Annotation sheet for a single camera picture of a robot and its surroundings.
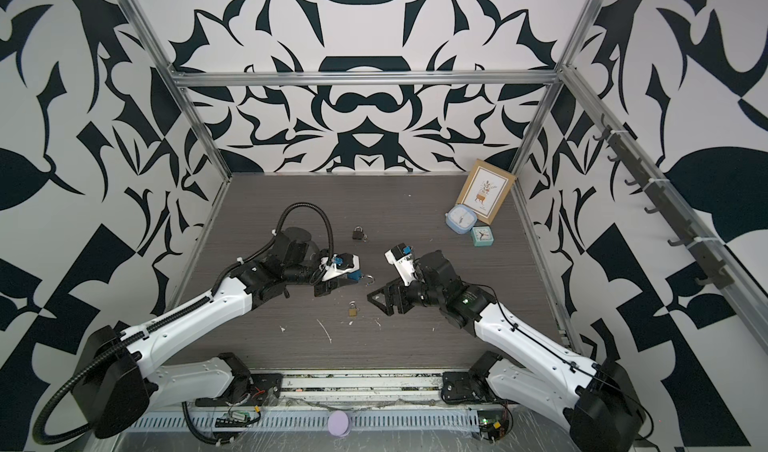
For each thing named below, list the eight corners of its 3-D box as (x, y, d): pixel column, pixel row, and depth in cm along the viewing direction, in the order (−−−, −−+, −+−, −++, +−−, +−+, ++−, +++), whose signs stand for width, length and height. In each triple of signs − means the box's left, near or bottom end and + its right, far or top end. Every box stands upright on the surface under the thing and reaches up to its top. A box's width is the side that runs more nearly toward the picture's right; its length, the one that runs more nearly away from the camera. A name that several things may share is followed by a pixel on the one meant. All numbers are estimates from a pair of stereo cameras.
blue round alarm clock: (447, 234, 105) (449, 228, 102) (443, 210, 112) (445, 204, 109) (477, 234, 105) (479, 228, 103) (471, 210, 112) (474, 204, 109)
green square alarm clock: (474, 246, 102) (475, 242, 101) (470, 230, 107) (472, 226, 105) (493, 246, 102) (495, 242, 101) (489, 230, 107) (490, 226, 105)
